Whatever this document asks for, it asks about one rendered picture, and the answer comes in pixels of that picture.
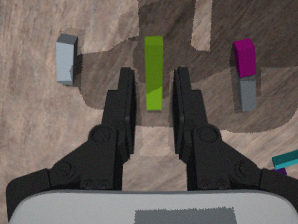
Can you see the magenta rod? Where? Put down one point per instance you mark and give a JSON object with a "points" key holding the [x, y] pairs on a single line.
{"points": [[245, 57]]}

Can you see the turquoise rod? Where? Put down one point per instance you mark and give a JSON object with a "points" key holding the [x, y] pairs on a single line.
{"points": [[285, 160]]}

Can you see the lime green rod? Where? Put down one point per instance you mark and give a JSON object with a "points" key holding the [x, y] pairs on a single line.
{"points": [[154, 71]]}

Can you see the grey rectangular block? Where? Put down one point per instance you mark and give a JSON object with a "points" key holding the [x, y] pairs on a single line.
{"points": [[66, 58]]}

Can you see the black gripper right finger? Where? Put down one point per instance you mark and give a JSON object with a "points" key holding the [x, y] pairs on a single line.
{"points": [[217, 165]]}

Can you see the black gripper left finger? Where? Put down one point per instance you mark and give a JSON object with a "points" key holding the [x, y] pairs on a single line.
{"points": [[97, 163]]}

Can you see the purple rod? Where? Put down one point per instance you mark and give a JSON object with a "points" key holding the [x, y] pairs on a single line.
{"points": [[281, 170]]}

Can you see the grey rod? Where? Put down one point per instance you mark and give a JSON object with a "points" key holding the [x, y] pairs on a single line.
{"points": [[247, 92]]}

